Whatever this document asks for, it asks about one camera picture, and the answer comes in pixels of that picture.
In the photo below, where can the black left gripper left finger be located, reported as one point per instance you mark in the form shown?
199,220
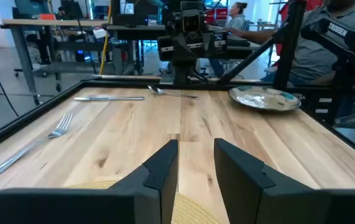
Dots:
71,207

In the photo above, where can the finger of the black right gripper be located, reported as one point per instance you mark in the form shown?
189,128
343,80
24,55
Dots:
183,51
209,45

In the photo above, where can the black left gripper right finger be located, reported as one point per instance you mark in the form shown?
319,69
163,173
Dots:
289,207

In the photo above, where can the silver knife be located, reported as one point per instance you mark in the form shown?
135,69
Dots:
118,98

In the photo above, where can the silver fork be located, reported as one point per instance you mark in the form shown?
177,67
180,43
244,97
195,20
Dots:
56,132

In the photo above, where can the patterned ceramic bowl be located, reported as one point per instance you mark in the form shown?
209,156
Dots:
264,99

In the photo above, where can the round woven yellow placemat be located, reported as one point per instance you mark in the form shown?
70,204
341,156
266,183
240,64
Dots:
192,213

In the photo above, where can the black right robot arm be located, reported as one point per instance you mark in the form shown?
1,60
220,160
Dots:
181,73

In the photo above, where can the black desk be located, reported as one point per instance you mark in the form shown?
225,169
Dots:
140,31

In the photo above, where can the person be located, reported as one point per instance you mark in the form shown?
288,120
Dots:
237,21
314,53

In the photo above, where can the silver spoon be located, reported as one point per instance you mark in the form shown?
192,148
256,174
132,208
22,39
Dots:
156,90

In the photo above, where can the wooden-top grey desk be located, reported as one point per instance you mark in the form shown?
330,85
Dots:
56,22

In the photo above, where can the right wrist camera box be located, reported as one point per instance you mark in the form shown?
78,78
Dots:
191,23

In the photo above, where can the black aluminium table frame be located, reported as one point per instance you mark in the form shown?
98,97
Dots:
25,119

